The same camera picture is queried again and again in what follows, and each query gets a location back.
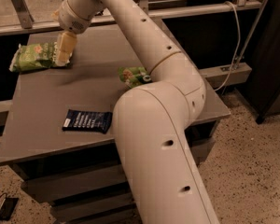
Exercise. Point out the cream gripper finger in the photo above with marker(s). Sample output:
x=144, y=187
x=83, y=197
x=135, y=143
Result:
x=66, y=42

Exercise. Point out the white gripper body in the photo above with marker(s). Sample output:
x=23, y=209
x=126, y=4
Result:
x=71, y=19

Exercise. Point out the green jalapeno chip bag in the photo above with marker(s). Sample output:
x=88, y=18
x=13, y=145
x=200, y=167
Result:
x=38, y=56

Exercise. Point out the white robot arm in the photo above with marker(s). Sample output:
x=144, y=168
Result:
x=149, y=121

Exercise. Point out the green rice chip bag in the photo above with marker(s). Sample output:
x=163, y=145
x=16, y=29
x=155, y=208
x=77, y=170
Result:
x=134, y=76

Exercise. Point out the dark blue snack bar wrapper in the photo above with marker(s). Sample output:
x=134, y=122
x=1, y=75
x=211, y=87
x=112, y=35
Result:
x=87, y=121

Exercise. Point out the grey drawer cabinet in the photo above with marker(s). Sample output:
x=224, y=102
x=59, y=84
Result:
x=42, y=99

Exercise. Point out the top grey drawer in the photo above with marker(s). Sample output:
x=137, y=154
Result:
x=74, y=181

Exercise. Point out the grey drawer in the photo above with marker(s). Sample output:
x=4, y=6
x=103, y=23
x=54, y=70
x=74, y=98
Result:
x=100, y=206
x=123, y=215
x=74, y=181

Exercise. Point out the middle grey drawer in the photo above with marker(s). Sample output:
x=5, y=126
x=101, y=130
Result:
x=100, y=206

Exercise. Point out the black device on floor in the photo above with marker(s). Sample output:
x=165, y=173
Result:
x=7, y=208

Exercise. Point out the bottom grey drawer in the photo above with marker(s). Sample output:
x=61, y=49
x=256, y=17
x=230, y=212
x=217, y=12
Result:
x=123, y=215

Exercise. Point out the metal railing frame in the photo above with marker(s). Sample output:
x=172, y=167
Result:
x=35, y=16

